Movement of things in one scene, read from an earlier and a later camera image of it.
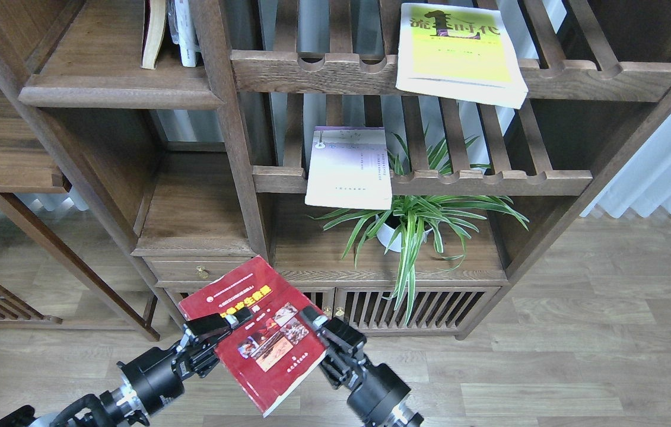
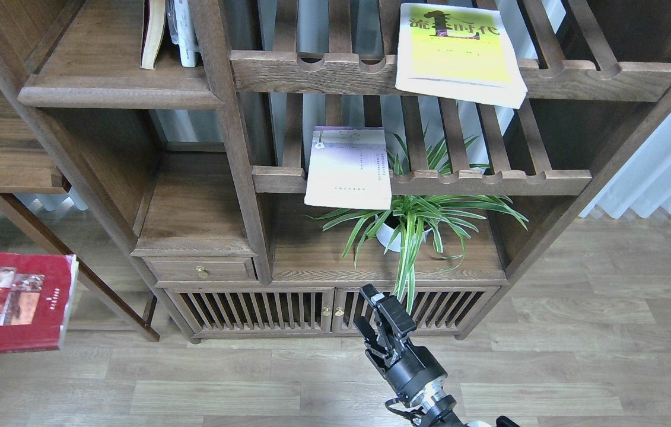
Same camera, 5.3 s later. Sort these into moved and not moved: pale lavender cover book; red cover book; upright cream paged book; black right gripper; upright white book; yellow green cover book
Moved: black right gripper; red cover book
Not moved: upright cream paged book; upright white book; yellow green cover book; pale lavender cover book
